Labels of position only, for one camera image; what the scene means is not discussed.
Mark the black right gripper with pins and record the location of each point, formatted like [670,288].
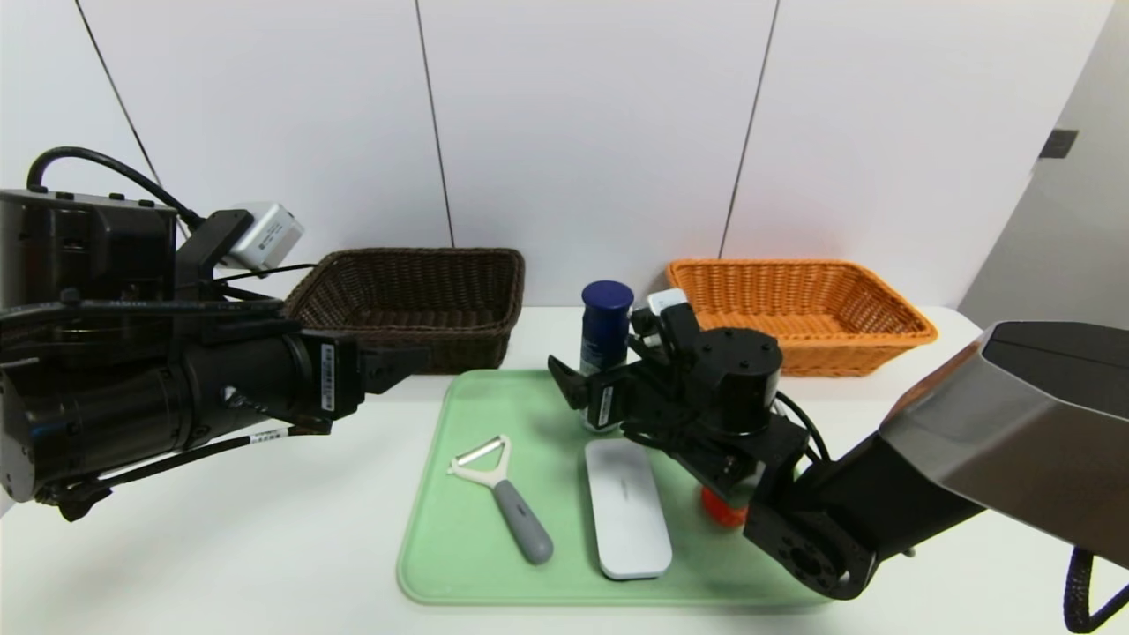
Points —
[604,399]

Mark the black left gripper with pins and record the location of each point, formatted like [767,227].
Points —
[338,377]

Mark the blue white bottle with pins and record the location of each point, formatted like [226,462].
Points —
[606,326]

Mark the white rectangular case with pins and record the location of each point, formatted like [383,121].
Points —
[626,511]

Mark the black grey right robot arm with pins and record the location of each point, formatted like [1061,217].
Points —
[1014,423]

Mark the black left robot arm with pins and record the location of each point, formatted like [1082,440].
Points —
[106,397]

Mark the dark brown wicker basket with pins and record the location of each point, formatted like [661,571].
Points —
[441,300]

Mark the orange wicker basket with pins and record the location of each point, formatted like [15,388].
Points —
[820,309]

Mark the light green plastic tray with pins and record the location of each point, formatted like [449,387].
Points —
[459,564]

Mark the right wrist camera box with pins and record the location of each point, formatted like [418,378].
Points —
[668,301]

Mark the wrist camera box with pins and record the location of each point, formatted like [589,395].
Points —
[668,301]
[269,236]

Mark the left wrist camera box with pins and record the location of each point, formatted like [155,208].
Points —
[269,236]

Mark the black wall fixture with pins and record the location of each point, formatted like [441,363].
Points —
[1057,144]

